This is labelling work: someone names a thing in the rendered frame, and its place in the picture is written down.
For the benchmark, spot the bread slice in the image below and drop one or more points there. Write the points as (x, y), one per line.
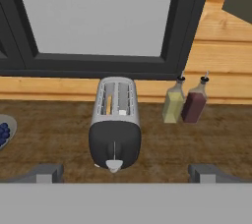
(108, 105)

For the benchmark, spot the black framed window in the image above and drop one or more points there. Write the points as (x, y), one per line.
(98, 21)

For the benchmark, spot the grey toaster lever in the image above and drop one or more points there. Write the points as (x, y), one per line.
(114, 164)

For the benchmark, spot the grey bowl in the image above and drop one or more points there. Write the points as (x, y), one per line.
(10, 129)

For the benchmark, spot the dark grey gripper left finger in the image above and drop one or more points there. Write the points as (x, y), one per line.
(49, 173)

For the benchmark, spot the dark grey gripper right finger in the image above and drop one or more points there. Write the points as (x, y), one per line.
(205, 173)

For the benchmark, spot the blueberries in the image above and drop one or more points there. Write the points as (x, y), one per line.
(3, 133)

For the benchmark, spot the dark red vinegar bottle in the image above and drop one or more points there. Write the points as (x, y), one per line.
(194, 105)

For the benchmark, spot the yellow oil bottle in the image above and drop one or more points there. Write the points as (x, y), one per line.
(173, 102)

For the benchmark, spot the silver and black toaster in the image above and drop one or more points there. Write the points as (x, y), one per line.
(114, 126)

